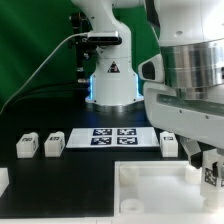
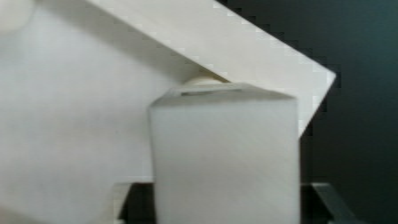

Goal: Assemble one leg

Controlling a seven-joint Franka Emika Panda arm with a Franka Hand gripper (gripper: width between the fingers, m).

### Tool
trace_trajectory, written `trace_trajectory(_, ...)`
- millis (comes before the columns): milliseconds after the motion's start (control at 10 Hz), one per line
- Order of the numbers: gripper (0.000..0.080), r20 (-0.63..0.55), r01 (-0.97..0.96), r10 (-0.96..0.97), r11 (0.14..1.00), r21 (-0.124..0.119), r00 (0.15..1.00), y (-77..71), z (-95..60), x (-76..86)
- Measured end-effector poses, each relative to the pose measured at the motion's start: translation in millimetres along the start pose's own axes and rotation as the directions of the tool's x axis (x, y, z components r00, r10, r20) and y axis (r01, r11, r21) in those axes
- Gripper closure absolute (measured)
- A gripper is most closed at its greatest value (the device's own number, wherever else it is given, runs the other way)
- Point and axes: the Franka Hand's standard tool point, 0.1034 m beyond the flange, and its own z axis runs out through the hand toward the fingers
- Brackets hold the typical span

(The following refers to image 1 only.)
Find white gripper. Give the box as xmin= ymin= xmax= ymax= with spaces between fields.
xmin=143 ymin=82 xmax=224 ymax=169

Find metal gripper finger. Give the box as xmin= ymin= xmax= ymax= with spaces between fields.
xmin=217 ymin=161 xmax=224 ymax=179

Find white square tabletop part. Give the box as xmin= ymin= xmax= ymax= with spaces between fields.
xmin=114 ymin=161 xmax=224 ymax=223

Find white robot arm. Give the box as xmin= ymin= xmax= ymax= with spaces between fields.
xmin=71 ymin=0 xmax=224 ymax=179

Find white marker sheet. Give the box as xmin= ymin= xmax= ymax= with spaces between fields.
xmin=66 ymin=127 xmax=159 ymax=148

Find white left obstacle block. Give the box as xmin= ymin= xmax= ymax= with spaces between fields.
xmin=0 ymin=168 xmax=9 ymax=197

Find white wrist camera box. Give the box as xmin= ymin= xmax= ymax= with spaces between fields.
xmin=138 ymin=54 xmax=165 ymax=83

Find black mounted camera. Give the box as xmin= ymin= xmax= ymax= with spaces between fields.
xmin=83 ymin=31 xmax=122 ymax=46

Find black floor cables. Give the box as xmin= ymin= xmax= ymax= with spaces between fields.
xmin=6 ymin=81 xmax=90 ymax=105

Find white camera cable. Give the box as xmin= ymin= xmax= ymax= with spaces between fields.
xmin=0 ymin=32 xmax=89 ymax=115

